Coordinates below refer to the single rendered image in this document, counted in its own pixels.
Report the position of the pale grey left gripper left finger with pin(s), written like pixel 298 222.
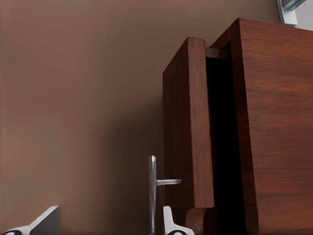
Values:
pixel 46 220

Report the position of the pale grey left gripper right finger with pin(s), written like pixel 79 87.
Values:
pixel 168 220

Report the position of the dark wooden drawer cabinet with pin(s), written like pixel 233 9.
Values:
pixel 276 122

